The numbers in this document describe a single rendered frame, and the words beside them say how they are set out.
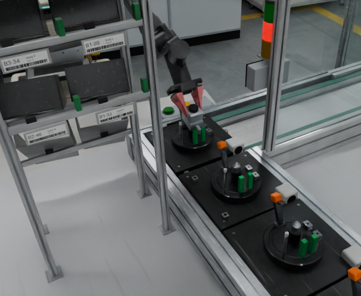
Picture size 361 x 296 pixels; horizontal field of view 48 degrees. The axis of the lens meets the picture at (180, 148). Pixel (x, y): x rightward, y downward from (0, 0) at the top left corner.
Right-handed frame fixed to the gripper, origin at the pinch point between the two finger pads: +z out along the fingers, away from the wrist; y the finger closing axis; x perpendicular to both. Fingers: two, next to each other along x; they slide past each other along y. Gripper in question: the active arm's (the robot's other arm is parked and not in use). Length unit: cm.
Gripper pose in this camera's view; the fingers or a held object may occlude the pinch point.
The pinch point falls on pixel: (193, 112)
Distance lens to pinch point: 125.8
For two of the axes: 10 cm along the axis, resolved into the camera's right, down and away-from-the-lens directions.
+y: 9.1, -3.0, 3.0
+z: 3.3, 9.4, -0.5
